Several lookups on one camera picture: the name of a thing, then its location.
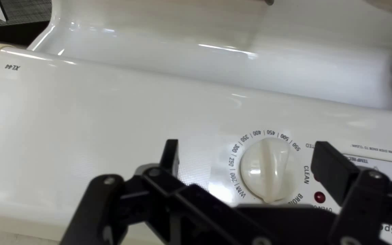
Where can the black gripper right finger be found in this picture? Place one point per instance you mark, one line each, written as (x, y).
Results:
(368, 205)

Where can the digital oven control panel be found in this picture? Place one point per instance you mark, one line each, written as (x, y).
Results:
(387, 161)

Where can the white gas stove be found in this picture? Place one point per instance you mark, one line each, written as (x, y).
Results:
(115, 114)

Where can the white oven temperature knob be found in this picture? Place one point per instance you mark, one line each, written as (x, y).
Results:
(269, 168)

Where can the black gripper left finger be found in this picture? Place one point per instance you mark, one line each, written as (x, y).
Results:
(128, 205)

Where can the grey table mat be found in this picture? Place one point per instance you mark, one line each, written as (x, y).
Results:
(28, 12)

